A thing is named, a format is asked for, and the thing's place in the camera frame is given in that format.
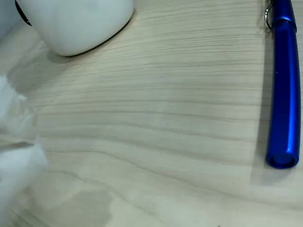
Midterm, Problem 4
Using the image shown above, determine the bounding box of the blue metallic pen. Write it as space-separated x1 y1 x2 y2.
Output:
264 0 302 170

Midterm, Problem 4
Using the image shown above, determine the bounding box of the white mug black handle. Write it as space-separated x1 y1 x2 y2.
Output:
14 0 135 57

